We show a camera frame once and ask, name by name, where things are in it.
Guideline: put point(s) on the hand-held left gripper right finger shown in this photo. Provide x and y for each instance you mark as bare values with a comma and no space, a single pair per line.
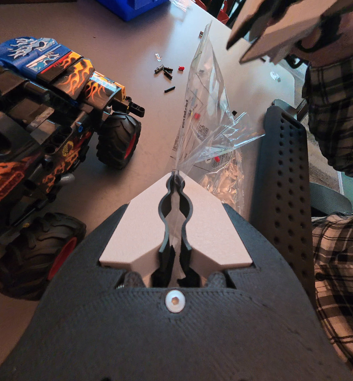
221,238

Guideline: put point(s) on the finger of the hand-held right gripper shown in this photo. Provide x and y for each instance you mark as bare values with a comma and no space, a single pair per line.
292,26
250,15

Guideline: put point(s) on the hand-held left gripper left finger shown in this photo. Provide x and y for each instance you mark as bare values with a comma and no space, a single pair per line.
128,238

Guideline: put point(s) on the clear plastic bag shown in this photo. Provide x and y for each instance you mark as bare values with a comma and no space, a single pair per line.
206,98
181,4

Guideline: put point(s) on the person's right forearm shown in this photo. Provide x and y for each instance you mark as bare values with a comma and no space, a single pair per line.
340,119

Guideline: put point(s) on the grey desk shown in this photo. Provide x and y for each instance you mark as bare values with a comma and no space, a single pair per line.
119,190

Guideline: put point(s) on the crinkled printed plastic bag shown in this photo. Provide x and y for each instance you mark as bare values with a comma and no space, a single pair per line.
224,184

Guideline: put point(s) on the crumpled clear plastic bag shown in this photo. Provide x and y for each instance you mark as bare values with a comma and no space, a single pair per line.
181,4

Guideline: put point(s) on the black perforated chair armrest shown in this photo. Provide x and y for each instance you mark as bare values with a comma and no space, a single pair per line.
283,178

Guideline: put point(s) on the blue storage bin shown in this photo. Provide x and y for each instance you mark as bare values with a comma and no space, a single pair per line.
134,9

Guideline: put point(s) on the grey chair seat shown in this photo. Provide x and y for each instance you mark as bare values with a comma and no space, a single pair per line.
331,199

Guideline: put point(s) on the person's plaid shirt torso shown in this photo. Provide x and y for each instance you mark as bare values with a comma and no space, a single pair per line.
343,268

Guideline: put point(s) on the flame-printed toy monster truck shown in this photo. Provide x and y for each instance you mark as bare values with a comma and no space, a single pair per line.
45,104

